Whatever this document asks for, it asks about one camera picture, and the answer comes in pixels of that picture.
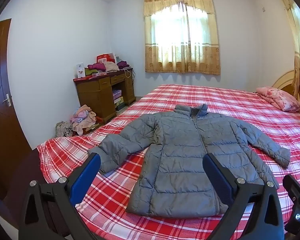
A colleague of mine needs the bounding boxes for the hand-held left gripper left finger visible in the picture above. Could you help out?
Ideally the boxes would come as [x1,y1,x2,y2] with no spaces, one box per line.
[19,152,102,240]

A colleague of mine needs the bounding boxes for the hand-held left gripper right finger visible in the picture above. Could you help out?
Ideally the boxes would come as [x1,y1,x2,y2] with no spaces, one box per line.
[202,152,285,240]

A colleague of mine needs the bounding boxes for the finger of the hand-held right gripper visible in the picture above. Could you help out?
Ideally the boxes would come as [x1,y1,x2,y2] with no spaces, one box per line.
[282,174,300,237]

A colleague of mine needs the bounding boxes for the grey puffer jacket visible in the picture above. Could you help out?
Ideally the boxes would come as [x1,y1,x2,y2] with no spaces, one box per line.
[87,104,291,218]

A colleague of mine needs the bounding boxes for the pile of pastel clothes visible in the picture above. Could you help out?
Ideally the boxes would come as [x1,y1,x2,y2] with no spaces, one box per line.
[70,104,103,135]

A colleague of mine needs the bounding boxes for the magenta folded clothes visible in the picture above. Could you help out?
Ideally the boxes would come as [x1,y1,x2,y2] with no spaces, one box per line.
[87,62,106,72]

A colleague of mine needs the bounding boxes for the beige folded clothes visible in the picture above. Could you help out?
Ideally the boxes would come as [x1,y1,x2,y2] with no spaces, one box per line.
[104,61,120,72]

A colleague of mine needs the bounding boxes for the grey patterned cloth bundle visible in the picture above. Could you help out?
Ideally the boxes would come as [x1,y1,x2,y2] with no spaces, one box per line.
[56,121,73,137]

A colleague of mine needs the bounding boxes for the brown wooden desk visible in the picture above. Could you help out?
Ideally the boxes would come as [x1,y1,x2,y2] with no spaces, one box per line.
[73,67,137,124]

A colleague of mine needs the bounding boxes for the bed with red plaid sheet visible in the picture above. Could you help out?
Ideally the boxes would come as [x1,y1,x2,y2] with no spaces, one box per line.
[36,84,300,240]

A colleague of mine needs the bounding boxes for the stack of boxes under desk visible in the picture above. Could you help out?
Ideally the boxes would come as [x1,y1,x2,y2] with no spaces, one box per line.
[112,89,124,107]

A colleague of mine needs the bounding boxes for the flat red box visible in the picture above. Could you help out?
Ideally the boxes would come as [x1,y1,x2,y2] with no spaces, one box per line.
[73,72,107,82]

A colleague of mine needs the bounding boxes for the brown wooden door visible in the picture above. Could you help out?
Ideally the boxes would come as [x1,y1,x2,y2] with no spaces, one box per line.
[0,19,32,200]

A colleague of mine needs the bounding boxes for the pink floral folded quilt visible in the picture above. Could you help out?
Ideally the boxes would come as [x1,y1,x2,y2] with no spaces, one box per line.
[256,87,300,112]

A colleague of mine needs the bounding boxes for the white product box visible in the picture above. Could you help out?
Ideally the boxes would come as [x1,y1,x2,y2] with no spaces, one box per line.
[76,62,86,78]

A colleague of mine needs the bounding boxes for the red cardboard box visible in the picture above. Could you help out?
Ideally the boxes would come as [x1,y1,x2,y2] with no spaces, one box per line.
[96,52,116,64]

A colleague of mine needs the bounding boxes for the wooden headboard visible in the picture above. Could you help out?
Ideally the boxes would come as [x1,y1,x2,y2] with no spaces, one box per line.
[272,70,300,105]

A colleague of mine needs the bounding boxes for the beige patterned window curtain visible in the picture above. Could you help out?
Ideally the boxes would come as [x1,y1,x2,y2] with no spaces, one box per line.
[143,0,221,75]

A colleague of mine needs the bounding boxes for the beige patterned side curtain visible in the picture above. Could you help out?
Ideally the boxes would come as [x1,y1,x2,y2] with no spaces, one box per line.
[271,0,300,100]

